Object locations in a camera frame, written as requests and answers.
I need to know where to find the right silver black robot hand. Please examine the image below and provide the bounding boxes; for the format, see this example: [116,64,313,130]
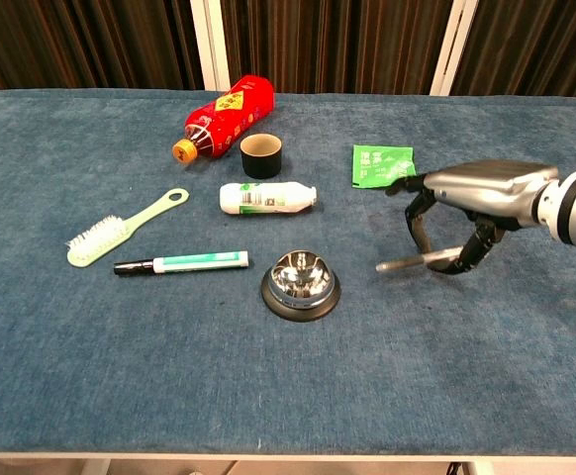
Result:
[385,160,561,276]

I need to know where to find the grey ballpoint pen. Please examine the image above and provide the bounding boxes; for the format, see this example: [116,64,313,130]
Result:
[375,248,462,273]

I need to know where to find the white green marker pen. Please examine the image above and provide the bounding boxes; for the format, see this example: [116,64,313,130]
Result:
[113,249,249,277]

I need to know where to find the green wipe packet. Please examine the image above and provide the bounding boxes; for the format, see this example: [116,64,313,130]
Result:
[351,143,417,190]

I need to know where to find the dark pleated curtain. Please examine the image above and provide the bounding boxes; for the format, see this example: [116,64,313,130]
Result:
[450,0,576,101]
[219,0,453,95]
[0,0,205,93]

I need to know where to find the chrome desk bell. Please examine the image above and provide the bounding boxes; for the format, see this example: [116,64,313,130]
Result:
[260,250,342,324]

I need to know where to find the small white plastic bottle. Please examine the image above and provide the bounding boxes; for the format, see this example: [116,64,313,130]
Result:
[219,180,319,217]

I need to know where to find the black cup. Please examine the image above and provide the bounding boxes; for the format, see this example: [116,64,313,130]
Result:
[240,133,283,180]

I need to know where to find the red plastic drink bottle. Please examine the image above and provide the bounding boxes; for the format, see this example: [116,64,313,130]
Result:
[171,74,276,165]

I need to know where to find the blue table cloth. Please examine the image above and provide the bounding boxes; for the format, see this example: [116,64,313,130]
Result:
[0,88,576,455]

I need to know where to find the light green scrub brush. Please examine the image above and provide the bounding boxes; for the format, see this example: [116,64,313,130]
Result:
[65,187,191,269]

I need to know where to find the white frame post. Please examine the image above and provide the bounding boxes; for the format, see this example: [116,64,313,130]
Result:
[189,0,232,93]
[430,0,478,97]

